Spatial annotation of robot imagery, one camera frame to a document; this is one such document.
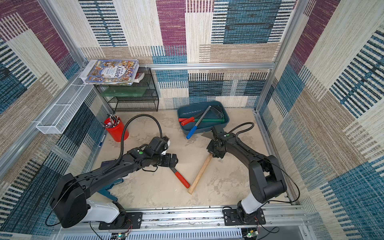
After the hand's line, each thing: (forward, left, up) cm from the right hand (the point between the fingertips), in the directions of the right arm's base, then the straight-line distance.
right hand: (212, 153), depth 90 cm
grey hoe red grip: (+24, +11, +4) cm, 27 cm away
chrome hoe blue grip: (+37, -1, 0) cm, 37 cm away
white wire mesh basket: (+3, +75, +28) cm, 80 cm away
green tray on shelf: (+36, +55, +19) cm, 68 cm away
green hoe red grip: (+27, +3, -1) cm, 27 cm away
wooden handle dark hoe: (-13, +7, 0) cm, 15 cm away
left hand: (-6, +22, +4) cm, 24 cm away
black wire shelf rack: (+31, +45, +18) cm, 57 cm away
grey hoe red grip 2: (-13, +19, -4) cm, 23 cm away
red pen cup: (+13, +58, +9) cm, 61 cm away
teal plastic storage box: (+40, +13, -4) cm, 42 cm away
